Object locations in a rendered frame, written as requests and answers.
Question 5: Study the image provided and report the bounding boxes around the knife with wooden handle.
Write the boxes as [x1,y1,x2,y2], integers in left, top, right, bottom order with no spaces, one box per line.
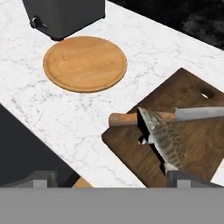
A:
[108,106,224,128]

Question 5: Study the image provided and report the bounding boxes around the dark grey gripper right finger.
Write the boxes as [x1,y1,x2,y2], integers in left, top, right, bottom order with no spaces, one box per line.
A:
[167,170,223,188]

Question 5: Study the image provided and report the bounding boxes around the grey striped piece of meat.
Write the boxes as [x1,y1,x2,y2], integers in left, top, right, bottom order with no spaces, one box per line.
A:
[136,107,187,176]

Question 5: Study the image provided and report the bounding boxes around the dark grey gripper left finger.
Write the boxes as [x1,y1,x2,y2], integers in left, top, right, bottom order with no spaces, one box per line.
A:
[2,170,59,188]

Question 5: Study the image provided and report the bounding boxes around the light wooden drawer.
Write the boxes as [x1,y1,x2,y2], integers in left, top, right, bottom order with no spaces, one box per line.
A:
[72,176,95,188]

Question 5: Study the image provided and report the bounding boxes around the black toaster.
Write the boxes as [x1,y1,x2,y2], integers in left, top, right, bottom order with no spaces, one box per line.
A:
[22,0,106,41]

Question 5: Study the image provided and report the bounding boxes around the round light wooden plate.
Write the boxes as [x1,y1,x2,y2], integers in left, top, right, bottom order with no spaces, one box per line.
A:
[42,35,129,94]

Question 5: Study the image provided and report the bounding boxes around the dark wooden cutting board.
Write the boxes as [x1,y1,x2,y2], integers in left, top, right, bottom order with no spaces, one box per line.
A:
[101,67,224,188]

